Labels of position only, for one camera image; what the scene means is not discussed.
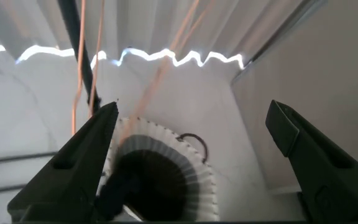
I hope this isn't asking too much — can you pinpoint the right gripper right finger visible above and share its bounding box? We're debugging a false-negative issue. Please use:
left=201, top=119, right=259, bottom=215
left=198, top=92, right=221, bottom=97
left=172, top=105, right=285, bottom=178
left=265, top=99, right=358, bottom=223

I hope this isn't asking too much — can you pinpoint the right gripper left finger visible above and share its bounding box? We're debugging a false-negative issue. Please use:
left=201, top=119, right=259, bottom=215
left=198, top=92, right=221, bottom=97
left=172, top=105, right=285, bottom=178
left=7, top=101, right=120, bottom=223

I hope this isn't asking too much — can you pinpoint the pink clothes hanger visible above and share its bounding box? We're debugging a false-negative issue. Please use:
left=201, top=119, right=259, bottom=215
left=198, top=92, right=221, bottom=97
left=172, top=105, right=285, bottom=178
left=116, top=0, right=217, bottom=147
left=71, top=0, right=106, bottom=136

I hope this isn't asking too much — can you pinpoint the white laundry basket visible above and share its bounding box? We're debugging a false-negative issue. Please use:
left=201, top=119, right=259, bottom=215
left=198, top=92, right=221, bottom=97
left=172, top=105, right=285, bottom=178
left=96, top=116, right=221, bottom=222

